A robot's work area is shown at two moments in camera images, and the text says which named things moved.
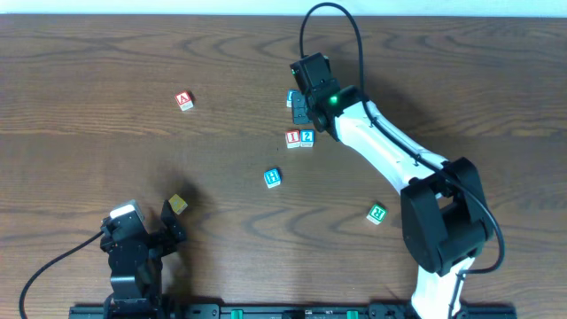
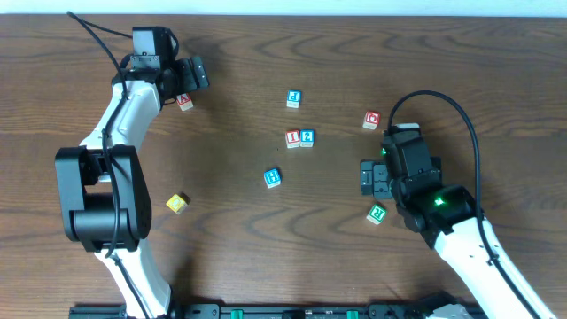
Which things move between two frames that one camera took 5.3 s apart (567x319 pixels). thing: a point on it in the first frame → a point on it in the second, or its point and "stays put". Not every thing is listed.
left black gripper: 156,239 → 195,73
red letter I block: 292,138 stays put
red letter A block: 184,100 stays put
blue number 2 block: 307,137 stays put
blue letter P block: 289,99 stays put
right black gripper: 300,107 → 375,178
